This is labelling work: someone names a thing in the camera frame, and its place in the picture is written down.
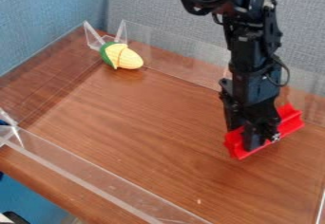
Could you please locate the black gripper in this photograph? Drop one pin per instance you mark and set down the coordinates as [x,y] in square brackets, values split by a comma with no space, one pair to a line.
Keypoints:
[247,95]

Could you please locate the red star-shaped bar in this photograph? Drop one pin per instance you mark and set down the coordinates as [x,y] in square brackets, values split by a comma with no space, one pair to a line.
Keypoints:
[290,124]

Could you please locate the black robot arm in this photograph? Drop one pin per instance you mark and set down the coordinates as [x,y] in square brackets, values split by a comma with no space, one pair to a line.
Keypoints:
[252,38]

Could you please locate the yellow green toy corn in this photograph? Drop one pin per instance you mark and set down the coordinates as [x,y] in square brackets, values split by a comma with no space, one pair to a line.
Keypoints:
[119,56]

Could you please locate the clear acrylic back wall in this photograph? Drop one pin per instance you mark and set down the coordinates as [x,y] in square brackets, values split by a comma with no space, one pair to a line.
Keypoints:
[200,63]

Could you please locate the clear acrylic wall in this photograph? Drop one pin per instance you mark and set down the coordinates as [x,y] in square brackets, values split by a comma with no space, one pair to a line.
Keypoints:
[200,63]
[34,86]
[120,192]

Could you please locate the clear acrylic front wall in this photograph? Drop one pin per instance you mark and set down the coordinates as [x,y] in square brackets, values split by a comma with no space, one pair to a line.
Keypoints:
[120,192]

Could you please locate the clear acrylic corner bracket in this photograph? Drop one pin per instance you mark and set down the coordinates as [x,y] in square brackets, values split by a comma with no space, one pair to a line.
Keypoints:
[94,40]

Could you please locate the clear acrylic left wall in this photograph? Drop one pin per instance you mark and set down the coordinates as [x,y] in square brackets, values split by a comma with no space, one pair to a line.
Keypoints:
[34,86]

